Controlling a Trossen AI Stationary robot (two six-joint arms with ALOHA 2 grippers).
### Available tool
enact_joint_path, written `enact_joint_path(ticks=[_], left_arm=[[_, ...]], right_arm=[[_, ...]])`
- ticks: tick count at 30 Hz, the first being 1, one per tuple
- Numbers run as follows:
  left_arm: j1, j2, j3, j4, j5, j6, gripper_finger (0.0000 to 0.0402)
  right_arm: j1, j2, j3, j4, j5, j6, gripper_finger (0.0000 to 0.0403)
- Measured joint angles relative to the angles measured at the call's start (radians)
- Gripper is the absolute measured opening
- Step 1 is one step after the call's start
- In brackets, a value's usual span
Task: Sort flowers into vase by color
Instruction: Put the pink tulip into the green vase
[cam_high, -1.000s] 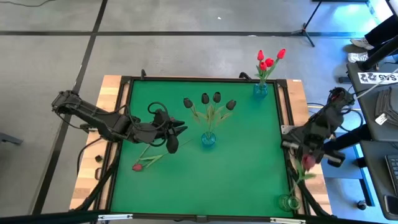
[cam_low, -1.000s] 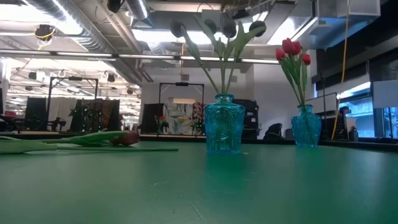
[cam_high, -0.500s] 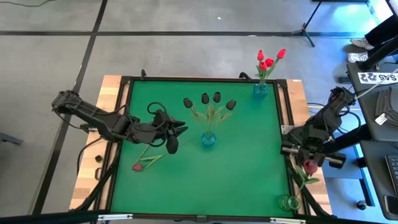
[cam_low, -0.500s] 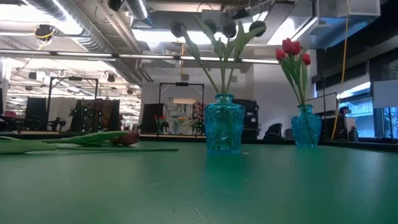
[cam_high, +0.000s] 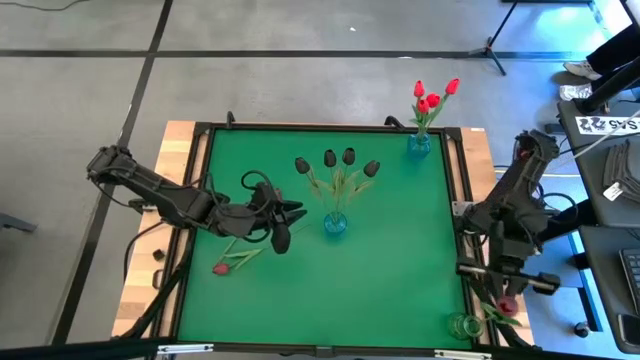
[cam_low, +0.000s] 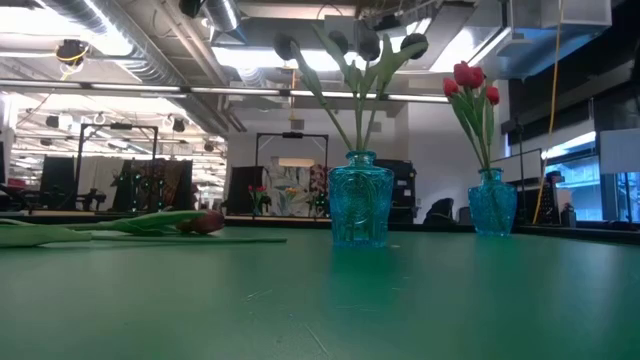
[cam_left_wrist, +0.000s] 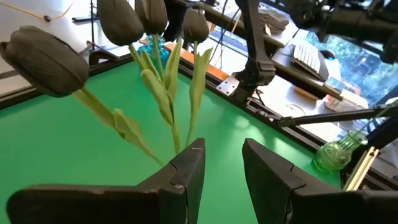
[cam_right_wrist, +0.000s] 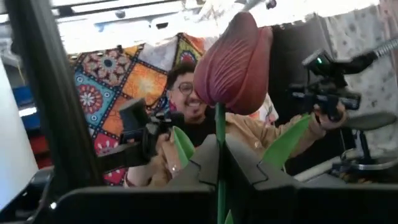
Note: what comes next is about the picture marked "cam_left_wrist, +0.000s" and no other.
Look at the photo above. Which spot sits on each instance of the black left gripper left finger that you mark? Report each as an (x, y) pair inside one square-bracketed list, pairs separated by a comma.
[(109, 205)]

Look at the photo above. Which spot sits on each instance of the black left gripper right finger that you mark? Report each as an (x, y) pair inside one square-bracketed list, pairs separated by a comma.
[(311, 205)]

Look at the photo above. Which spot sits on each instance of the blue glass vase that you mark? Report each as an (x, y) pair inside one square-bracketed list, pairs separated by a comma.
[(146, 51)]

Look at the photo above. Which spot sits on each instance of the black artificial tulip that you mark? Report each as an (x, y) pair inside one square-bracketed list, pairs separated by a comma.
[(152, 14), (43, 60), (119, 20), (195, 26)]

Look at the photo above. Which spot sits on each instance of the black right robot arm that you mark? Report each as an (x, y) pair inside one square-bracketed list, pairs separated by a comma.
[(255, 37)]

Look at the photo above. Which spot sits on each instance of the green glass vase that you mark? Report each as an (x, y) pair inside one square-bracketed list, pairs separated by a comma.
[(334, 155)]

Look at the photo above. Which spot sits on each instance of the green table mat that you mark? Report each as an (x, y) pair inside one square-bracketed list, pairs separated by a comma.
[(46, 149)]

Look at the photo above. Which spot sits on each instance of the computer keyboard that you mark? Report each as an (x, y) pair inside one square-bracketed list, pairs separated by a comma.
[(308, 57)]

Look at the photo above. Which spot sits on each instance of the black computer mouse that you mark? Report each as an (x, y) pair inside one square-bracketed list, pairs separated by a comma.
[(328, 54)]

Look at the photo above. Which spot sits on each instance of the white paper tag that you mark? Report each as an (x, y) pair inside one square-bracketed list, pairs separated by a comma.
[(268, 29)]

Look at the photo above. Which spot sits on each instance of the black tripod stand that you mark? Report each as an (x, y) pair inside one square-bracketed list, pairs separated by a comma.
[(92, 18)]

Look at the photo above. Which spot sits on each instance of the grey cloth stack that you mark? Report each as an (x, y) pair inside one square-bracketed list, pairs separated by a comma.
[(275, 20)]

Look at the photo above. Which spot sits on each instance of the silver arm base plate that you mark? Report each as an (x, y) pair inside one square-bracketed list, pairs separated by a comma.
[(228, 86)]

